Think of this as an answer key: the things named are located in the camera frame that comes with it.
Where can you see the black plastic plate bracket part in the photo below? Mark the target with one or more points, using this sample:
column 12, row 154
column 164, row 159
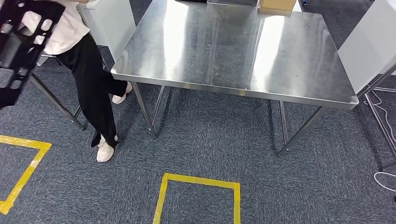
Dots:
column 18, row 52

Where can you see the tan cardboard box white label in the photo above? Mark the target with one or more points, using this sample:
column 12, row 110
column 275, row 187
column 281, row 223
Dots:
column 277, row 4

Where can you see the white cabinet panel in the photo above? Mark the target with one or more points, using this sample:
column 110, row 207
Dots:
column 114, row 24

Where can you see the steel frame table legs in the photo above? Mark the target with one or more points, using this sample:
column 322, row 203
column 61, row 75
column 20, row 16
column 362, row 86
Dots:
column 381, row 126

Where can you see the white partition panel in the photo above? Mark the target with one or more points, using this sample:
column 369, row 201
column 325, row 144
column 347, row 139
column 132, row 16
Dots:
column 368, row 46

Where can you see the stainless steel workbench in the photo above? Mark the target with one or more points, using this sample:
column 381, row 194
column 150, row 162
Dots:
column 216, row 46

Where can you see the yellow floor tape square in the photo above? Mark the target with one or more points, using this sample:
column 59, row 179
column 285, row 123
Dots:
column 28, row 143
column 201, row 180

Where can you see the person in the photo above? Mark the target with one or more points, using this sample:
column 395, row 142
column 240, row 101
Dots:
column 92, row 86

